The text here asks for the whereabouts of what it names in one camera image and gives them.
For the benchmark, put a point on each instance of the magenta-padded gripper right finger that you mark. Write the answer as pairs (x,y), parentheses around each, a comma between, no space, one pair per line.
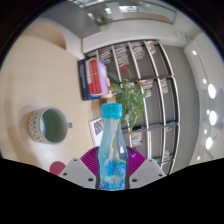
(150,172)

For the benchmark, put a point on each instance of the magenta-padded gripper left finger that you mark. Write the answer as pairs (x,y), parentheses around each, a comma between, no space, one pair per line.
(75,173)

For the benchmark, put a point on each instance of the clear bottle with blue cap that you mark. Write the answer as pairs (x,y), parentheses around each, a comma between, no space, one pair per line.
(112,160)

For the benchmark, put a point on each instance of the flat round red coaster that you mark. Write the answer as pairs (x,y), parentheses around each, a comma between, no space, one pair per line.
(57,168)

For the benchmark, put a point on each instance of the open white book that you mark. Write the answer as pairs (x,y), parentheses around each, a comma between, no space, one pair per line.
(97,128)

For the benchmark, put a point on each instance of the patterned ceramic mug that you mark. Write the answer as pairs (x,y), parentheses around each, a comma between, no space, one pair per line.
(36,126)

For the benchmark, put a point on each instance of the grey shelf unit with books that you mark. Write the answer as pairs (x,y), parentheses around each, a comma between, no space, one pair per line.
(156,100)

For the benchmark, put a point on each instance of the green potted plant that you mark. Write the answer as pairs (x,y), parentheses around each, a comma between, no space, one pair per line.
(131,100)

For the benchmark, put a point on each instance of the red book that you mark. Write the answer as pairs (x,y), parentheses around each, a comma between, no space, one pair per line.
(94,78)

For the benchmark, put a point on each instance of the pink book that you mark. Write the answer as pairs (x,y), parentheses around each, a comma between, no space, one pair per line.
(104,76)

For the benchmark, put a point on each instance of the group of ceiling lights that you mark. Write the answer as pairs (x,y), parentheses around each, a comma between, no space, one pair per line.
(212,90)

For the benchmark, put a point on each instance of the small plant by window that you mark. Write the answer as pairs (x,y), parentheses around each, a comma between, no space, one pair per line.
(104,20)

